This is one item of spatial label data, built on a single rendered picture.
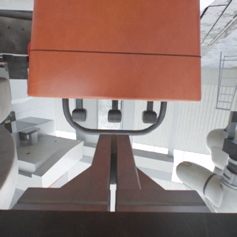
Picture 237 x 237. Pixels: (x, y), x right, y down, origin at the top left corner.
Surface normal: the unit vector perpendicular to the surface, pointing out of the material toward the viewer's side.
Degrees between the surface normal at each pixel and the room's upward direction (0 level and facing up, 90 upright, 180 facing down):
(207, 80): 90
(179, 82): 97
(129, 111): 90
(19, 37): 90
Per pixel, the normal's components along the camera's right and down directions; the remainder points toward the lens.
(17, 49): 0.40, 0.24
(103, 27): 0.02, 0.14
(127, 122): -0.32, 0.22
